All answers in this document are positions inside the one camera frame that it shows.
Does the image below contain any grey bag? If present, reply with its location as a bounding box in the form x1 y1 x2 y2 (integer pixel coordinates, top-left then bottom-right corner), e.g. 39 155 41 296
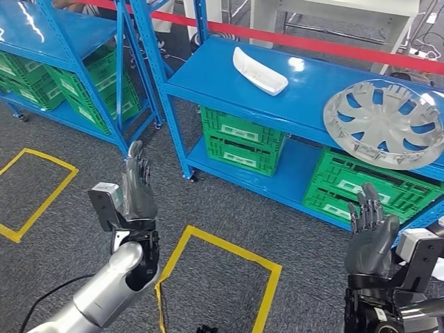
390 71 434 88

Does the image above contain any person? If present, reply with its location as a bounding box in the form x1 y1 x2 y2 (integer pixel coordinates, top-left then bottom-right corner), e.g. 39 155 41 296
52 0 105 15

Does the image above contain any silver wheel cover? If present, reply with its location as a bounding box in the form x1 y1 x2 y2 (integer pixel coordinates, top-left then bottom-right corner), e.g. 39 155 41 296
322 78 444 172

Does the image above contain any yellow floor tape square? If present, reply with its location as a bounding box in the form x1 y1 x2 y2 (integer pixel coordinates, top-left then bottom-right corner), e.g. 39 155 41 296
154 224 283 333
0 147 79 244

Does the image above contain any black ribbed barrier base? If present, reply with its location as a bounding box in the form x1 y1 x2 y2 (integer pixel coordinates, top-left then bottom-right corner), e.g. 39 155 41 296
190 31 240 55

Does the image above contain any white power strip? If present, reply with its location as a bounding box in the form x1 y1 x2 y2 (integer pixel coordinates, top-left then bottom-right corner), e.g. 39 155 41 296
409 46 438 60

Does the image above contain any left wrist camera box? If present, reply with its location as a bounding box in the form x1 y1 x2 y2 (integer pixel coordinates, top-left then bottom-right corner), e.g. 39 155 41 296
87 182 125 232

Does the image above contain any white table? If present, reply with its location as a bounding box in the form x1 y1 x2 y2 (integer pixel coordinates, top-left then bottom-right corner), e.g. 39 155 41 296
248 0 421 76

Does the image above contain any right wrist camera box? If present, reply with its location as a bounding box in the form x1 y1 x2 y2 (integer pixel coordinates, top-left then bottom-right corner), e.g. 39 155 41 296
394 227 444 295

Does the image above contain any blue metal shelf rack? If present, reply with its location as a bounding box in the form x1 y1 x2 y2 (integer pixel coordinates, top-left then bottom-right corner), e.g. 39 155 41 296
129 0 444 235
0 0 164 157

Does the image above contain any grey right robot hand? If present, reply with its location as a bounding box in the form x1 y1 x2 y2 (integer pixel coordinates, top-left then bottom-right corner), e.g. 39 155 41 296
344 182 400 279

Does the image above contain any white curved plastic part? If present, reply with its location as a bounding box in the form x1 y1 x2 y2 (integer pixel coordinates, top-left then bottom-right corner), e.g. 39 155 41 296
232 46 289 97

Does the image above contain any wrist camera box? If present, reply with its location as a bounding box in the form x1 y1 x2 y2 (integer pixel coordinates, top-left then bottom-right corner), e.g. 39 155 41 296
394 227 444 295
87 182 125 232

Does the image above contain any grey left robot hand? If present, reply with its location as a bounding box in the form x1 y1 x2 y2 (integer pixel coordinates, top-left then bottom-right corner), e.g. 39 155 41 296
121 139 159 221

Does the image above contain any red barrier tape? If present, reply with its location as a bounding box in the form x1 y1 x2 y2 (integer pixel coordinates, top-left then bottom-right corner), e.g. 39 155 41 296
72 0 444 77

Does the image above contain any white cabinet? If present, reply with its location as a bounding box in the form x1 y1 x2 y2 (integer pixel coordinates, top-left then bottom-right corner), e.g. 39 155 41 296
147 0 199 40

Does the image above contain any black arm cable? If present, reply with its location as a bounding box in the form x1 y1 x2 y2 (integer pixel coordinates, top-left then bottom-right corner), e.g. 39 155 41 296
19 274 95 333

